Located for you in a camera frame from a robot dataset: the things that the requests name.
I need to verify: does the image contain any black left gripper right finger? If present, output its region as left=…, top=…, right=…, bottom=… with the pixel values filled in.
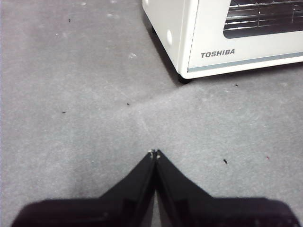
left=155, top=148, right=303, bottom=227

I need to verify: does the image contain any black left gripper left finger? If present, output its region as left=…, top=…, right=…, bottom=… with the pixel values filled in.
left=10, top=148, right=157, bottom=227

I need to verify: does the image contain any glass oven door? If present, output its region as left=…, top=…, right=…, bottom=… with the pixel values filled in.
left=187, top=0, right=303, bottom=73

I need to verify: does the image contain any black oven foot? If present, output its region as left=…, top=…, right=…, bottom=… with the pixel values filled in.
left=177, top=75, right=192, bottom=85

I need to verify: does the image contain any cream Toshiba toaster oven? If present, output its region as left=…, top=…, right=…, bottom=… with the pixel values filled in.
left=142, top=0, right=303, bottom=85

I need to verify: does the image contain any metal wire oven rack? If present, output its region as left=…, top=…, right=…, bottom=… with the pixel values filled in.
left=223, top=0, right=303, bottom=31

